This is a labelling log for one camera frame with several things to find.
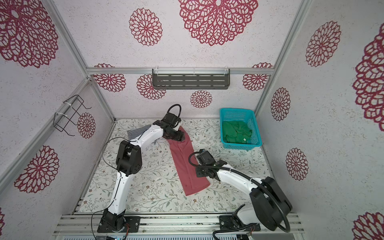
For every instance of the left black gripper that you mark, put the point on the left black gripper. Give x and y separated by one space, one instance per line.
179 136

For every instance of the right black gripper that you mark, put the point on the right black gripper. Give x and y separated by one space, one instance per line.
198 174

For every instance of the maroon red tank top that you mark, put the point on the maroon red tank top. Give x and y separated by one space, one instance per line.
187 173

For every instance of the blue white striped tank top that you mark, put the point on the blue white striped tank top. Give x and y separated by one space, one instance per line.
136 133

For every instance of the green tank top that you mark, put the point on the green tank top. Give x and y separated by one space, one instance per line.
236 132

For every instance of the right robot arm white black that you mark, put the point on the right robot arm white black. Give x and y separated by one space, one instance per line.
269 206

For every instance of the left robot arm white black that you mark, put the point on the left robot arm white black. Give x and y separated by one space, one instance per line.
129 162

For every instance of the floral table mat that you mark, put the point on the floral table mat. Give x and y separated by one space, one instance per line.
156 188

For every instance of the teal plastic basket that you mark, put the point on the teal plastic basket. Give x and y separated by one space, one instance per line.
244 115

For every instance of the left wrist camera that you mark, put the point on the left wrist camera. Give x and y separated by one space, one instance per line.
171 119

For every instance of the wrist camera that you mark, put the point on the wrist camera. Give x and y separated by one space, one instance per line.
171 119
205 158

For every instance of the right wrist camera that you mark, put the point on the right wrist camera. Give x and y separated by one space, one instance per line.
205 158

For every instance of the grey metal wall shelf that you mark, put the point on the grey metal wall shelf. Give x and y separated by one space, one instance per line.
191 80

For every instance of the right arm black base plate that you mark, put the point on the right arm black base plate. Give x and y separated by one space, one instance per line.
233 224

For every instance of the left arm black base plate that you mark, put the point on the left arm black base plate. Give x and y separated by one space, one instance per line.
119 224

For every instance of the black wire wall rack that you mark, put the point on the black wire wall rack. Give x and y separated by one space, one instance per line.
72 106

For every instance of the aluminium front rail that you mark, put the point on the aluminium front rail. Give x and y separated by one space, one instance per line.
163 224

